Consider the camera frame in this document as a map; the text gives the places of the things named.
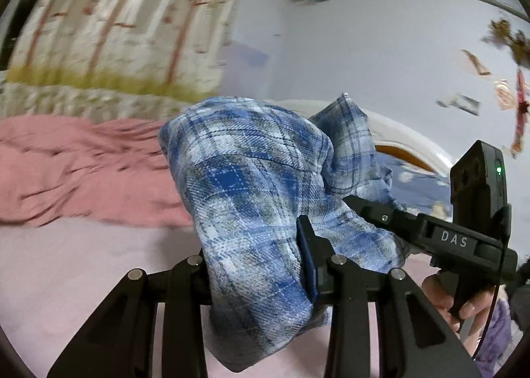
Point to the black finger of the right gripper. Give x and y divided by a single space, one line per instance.
377 214

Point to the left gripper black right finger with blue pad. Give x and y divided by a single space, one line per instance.
413 338

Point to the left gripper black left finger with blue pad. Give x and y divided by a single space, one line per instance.
117 340

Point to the blue plaid flannel shirt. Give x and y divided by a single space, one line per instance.
245 171

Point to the person's right hand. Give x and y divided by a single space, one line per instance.
477 309

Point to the blue floral pillow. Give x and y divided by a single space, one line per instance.
417 189

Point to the pink bed sheet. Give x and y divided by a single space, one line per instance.
54 276

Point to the pink checked duvet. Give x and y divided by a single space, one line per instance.
57 166

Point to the tree print curtain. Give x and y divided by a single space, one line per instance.
111 59

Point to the black camera box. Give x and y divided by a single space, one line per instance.
479 190

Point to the red hanging wall ornament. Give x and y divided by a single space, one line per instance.
522 110

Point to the wall stickers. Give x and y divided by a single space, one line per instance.
504 35

